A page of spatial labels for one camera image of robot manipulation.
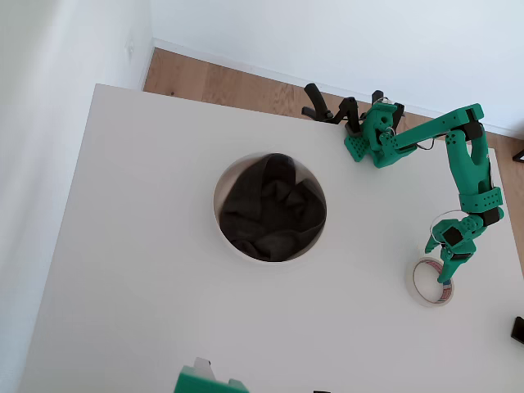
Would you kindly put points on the white round bowl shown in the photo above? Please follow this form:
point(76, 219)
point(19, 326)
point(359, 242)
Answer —
point(221, 192)

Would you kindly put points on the black crumpled cloth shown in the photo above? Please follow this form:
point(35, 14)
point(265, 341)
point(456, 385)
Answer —
point(270, 213)

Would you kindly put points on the green printed mount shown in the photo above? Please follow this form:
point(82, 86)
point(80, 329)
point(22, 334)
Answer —
point(196, 382)

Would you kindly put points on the green gripper, black servo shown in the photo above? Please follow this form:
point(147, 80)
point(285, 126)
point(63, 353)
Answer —
point(462, 257)

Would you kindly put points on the black angular object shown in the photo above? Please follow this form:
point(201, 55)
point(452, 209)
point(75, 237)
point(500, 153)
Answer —
point(520, 156)

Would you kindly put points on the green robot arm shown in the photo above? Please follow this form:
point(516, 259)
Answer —
point(471, 172)

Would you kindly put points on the white masking tape roll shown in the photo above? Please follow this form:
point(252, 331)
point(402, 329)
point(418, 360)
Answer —
point(427, 303)

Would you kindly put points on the white plastic piece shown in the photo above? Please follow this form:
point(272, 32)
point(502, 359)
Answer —
point(201, 366)

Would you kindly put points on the black table clamp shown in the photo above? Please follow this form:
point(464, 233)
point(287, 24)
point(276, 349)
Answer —
point(376, 96)
point(318, 102)

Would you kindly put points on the black camera block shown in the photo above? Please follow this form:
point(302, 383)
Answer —
point(518, 329)

